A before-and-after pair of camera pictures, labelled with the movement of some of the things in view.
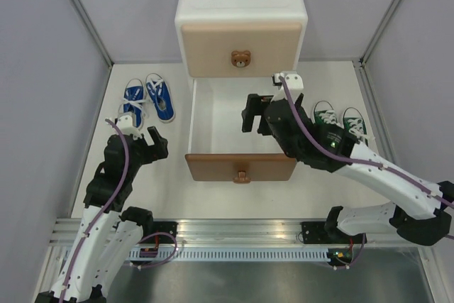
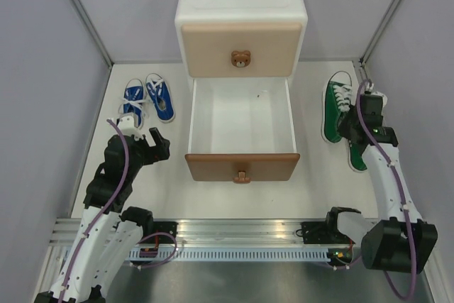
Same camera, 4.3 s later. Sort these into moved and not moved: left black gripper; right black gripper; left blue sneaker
Moved: right black gripper
Not moved: left black gripper; left blue sneaker
